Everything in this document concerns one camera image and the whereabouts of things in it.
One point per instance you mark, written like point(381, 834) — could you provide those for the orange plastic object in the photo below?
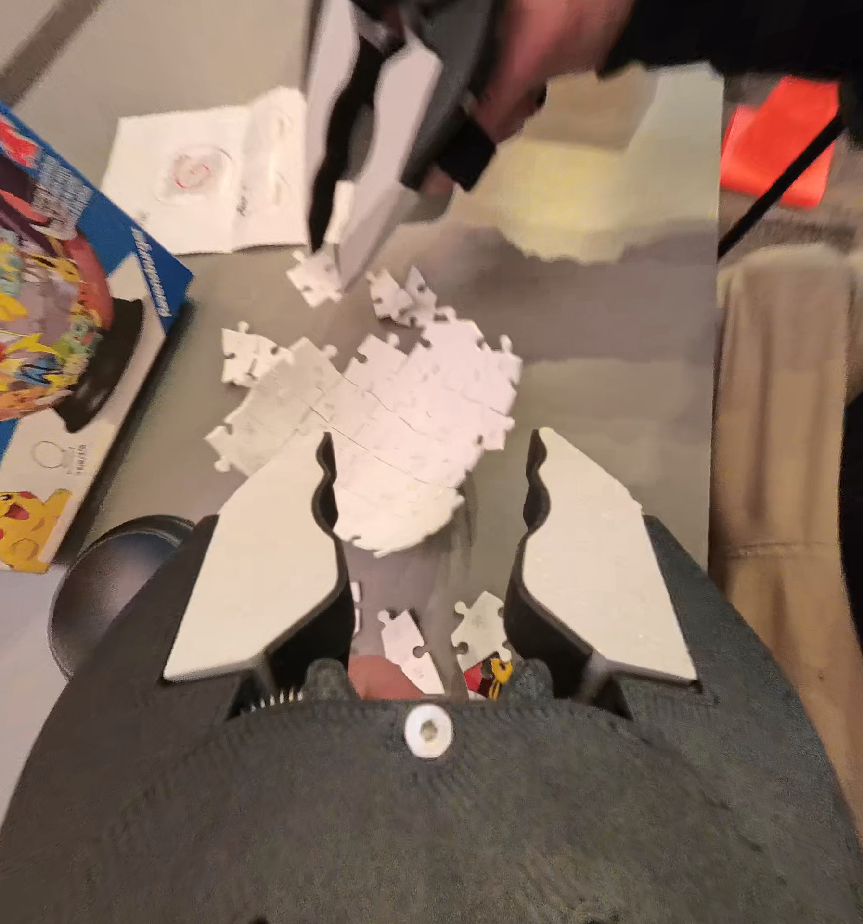
point(770, 144)

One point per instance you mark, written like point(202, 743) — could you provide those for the partly built puzzle ball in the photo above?
point(402, 433)

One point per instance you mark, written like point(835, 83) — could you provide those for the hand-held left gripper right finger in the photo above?
point(604, 577)

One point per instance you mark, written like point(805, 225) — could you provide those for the white instruction leaflet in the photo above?
point(207, 173)

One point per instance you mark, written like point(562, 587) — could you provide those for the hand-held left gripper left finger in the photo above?
point(258, 577)

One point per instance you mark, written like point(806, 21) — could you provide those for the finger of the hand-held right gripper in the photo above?
point(395, 130)
point(330, 43)

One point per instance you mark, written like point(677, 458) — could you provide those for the colourful puzzle piece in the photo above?
point(493, 678)

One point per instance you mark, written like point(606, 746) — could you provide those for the person's right forearm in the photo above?
point(727, 29)

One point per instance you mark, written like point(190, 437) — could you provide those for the black round ball stand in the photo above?
point(106, 577)

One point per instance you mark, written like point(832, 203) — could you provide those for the person's right hand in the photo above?
point(554, 43)

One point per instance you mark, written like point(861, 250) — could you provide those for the blue puzzle box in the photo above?
point(56, 325)

